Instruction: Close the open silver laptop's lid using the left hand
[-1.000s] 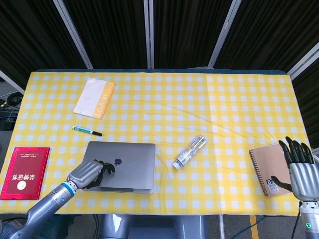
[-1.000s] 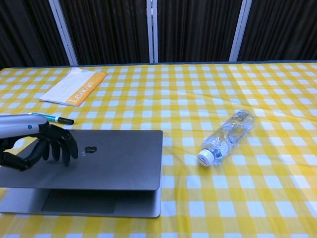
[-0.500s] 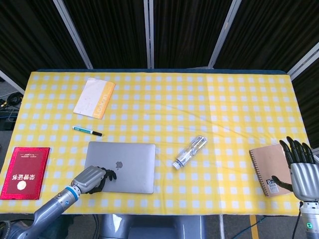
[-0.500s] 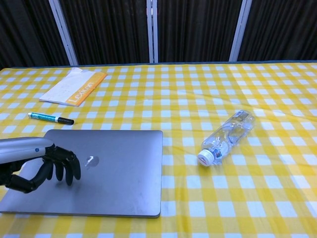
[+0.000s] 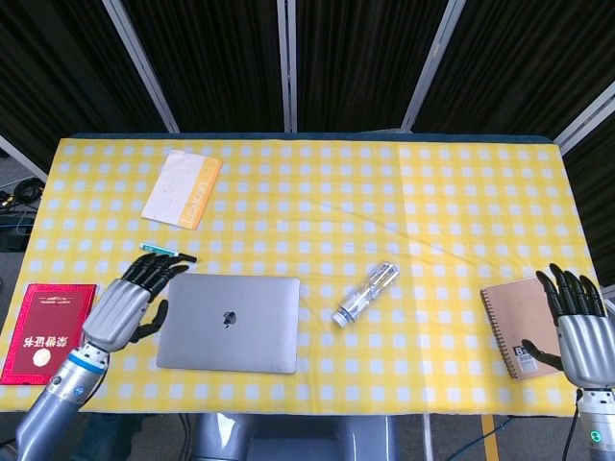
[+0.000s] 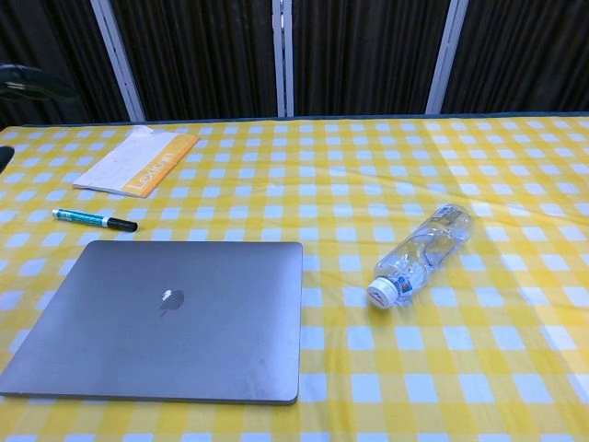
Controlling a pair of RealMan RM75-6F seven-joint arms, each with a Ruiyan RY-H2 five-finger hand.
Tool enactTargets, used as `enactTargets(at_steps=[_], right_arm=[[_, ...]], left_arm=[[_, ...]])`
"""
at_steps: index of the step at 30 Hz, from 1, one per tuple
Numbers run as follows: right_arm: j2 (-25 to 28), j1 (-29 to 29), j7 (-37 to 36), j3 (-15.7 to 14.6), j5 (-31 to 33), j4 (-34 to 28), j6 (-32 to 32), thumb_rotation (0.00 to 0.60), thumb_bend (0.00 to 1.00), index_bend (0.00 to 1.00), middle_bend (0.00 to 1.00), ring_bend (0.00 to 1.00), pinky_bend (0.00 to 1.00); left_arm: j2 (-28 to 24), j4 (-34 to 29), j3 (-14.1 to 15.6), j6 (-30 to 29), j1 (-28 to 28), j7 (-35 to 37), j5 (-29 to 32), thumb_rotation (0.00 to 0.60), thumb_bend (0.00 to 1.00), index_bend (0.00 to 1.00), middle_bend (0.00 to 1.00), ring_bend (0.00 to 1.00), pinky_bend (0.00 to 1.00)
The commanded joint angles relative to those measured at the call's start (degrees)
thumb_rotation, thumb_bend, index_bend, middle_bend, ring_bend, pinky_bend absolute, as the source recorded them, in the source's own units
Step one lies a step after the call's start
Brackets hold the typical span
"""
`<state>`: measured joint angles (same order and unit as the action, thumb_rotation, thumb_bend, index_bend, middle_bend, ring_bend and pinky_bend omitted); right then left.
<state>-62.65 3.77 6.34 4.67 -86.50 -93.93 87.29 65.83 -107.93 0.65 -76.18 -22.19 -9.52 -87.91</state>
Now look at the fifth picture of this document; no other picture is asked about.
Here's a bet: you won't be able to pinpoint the brown spiral notebook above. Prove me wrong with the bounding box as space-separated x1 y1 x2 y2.
480 276 569 382

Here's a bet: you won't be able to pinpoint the white teal marker pen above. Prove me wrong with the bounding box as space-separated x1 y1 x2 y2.
138 242 199 264

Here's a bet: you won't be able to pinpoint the black cables on floor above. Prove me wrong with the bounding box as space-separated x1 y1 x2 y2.
0 175 47 251

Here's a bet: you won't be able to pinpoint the white orange booklet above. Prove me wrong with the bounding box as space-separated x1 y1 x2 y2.
141 149 225 231

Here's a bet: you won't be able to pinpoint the yellow white checkered tablecloth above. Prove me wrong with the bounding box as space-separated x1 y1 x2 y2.
0 136 602 415

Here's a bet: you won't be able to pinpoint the black folding screen partition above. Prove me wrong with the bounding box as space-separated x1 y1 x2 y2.
0 0 615 278

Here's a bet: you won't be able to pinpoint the silver grey laptop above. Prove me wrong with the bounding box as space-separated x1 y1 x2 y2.
156 273 302 376

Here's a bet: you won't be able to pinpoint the grey robot torso base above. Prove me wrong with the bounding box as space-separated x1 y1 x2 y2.
189 412 400 461

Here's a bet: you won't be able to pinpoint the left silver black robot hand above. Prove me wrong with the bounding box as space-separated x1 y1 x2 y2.
81 253 190 353

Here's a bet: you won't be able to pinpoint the red certificate book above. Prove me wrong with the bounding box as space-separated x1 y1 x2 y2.
0 282 98 386

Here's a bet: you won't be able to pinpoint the clear plastic water bottle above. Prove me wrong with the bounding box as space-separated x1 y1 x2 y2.
332 260 401 329

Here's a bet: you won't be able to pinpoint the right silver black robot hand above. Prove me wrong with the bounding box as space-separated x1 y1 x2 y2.
521 262 615 388

